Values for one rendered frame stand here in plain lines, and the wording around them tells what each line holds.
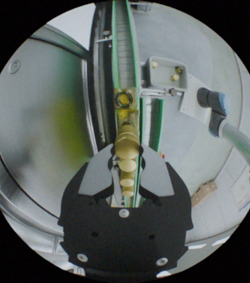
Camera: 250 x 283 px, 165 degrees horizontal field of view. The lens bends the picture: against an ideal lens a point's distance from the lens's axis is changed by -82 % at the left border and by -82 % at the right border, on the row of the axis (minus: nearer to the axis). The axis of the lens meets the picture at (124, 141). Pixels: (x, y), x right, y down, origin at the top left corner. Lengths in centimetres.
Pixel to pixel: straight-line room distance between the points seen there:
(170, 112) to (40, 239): 72
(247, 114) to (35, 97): 385
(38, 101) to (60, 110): 6
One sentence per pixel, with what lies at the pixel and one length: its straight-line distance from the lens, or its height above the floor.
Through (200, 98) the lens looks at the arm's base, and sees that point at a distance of 66.
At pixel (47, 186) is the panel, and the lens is 17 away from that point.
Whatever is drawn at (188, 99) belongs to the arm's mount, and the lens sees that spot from 64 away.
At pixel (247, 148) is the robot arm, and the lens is 46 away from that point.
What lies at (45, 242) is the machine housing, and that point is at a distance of 21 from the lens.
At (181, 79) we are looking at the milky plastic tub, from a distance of 61.
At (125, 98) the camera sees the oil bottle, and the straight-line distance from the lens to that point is 22.
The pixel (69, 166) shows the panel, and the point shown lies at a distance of 22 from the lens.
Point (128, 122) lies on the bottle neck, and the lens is 17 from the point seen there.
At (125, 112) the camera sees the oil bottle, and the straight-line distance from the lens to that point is 21.
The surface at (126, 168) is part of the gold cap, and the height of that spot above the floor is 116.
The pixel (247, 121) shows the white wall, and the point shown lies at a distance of 372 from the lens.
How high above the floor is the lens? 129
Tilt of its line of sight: 61 degrees down
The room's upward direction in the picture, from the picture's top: 175 degrees counter-clockwise
